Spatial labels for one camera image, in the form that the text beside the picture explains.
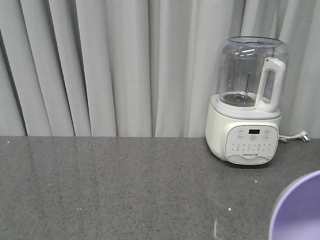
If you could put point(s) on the grey pleated curtain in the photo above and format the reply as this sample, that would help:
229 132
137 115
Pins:
142 68

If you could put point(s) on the white blender with clear jar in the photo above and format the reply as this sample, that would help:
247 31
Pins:
244 115

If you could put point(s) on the purple plastic bowl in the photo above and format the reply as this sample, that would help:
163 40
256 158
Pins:
296 212

